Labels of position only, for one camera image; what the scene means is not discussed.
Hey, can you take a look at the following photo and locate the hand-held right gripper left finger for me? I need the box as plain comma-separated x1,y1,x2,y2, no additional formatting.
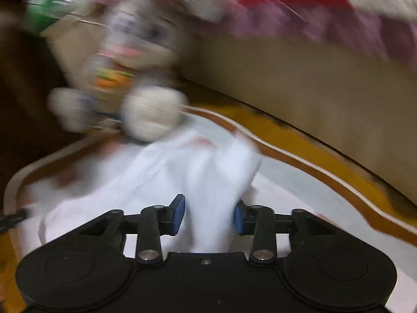
78,194,186,264

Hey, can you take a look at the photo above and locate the green object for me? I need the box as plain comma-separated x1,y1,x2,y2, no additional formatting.
26,0,89,35

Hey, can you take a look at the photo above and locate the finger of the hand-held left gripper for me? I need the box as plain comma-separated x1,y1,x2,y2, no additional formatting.
0,209,28,233

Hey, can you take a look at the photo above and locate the light printed play mat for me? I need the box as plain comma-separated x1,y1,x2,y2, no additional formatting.
3,104,417,313

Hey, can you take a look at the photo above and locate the beige bed base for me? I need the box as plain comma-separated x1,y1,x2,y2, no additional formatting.
176,33,417,204

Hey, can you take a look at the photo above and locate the white t-shirt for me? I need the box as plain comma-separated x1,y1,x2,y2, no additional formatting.
37,127,264,255

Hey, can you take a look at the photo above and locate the grey plush rabbit toy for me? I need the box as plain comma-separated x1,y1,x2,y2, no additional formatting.
47,0,226,143

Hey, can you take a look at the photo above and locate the beige cardboard box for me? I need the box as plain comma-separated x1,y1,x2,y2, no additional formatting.
39,12,109,40

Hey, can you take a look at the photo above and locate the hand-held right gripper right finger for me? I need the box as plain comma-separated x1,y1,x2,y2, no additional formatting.
232,200,336,263

